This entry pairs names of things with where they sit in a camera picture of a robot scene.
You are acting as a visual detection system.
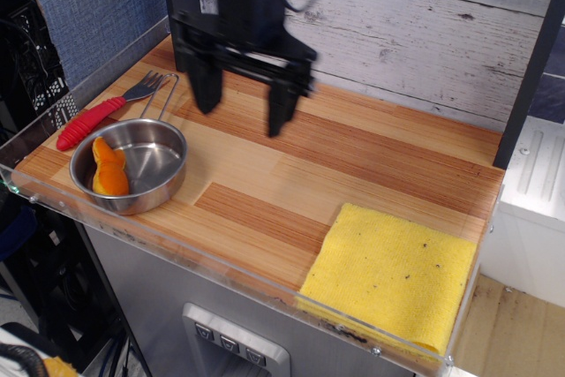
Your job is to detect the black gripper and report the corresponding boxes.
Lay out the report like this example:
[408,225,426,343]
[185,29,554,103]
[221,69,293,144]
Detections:
[180,0,317,138]

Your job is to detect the metal bowl with wire handle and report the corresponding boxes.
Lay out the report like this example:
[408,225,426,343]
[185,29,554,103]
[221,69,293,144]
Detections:
[68,73,188,215]

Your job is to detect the yellow cloth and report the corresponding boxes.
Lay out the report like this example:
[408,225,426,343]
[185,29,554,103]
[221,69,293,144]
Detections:
[296,203,476,356]

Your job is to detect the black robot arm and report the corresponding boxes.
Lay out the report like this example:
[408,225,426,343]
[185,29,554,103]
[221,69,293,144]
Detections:
[170,0,317,137]

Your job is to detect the orange toy in bowl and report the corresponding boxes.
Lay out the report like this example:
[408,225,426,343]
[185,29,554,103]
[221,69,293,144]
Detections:
[92,137,130,196]

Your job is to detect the silver panel with buttons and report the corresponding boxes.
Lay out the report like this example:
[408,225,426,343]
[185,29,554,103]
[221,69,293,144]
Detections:
[182,302,291,376]

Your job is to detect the white ribbed appliance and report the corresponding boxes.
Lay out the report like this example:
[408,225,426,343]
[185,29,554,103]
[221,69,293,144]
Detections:
[480,117,564,306]

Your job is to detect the orange object bottom left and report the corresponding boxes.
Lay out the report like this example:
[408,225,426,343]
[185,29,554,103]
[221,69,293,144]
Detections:
[43,357,80,377]

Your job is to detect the fork with red handle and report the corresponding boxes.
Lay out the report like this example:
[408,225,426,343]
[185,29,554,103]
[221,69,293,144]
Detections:
[56,72,164,151]

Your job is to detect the black crate with cables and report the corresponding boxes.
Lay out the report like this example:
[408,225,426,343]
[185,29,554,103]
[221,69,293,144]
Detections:
[1,0,69,143]

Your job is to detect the dark right frame post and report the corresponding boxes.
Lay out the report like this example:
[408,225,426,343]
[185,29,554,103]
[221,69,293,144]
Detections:
[493,0,564,170]

